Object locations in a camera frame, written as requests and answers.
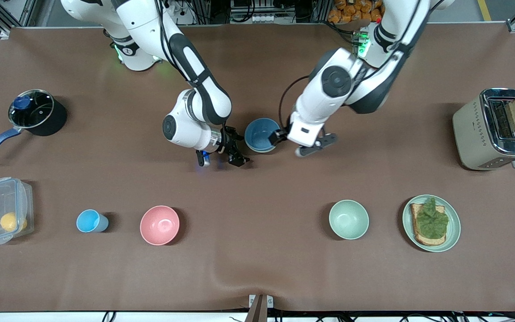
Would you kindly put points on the pink bowl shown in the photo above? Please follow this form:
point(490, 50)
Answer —
point(159, 225)

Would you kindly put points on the beige chrome toaster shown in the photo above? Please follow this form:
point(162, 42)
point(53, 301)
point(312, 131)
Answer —
point(472, 134)

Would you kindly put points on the pale green bowl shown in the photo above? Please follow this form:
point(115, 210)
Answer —
point(262, 152)
point(348, 219)

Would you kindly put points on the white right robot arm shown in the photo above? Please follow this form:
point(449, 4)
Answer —
point(186, 129)

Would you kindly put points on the green lettuce leaf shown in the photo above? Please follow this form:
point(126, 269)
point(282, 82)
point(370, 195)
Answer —
point(432, 221)

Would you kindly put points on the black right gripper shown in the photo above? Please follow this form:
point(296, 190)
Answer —
point(229, 142)

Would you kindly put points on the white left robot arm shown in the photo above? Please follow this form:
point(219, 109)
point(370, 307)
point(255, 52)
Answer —
point(329, 103)

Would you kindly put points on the light blue cup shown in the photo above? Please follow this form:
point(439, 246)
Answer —
point(88, 221)

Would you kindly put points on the white power strip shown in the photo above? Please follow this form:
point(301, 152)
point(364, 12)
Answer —
point(185, 13)

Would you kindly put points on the yellow lemon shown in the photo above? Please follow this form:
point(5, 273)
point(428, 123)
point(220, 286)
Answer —
point(9, 222)

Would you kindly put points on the orange snack bag pile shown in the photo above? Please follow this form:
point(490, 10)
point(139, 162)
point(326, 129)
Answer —
point(351, 11)

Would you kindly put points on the metal table edge bracket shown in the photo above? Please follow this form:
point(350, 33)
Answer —
point(260, 306)

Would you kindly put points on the glass lid blue knob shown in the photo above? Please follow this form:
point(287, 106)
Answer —
point(34, 112)

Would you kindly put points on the pale green plate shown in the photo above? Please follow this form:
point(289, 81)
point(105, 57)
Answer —
point(453, 228)

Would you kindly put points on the toast slice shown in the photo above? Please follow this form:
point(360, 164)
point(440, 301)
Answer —
point(423, 239)

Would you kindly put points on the blue bowl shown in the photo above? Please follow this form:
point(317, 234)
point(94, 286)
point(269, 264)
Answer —
point(257, 134)

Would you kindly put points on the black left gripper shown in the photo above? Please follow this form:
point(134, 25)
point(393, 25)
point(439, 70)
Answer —
point(280, 134)

